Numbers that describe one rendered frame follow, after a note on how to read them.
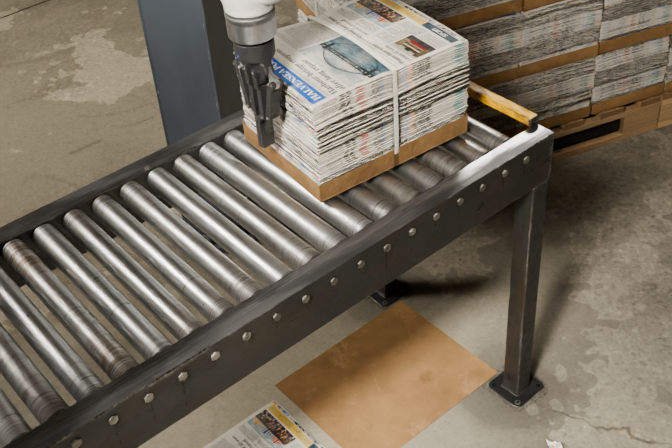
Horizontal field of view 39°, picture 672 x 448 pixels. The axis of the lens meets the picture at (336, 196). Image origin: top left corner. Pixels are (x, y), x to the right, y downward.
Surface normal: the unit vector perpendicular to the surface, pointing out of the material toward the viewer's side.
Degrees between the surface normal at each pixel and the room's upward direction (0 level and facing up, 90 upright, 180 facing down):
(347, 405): 0
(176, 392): 90
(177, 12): 90
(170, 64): 90
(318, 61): 5
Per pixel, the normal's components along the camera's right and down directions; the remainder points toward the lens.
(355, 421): -0.06, -0.79
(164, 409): 0.65, 0.44
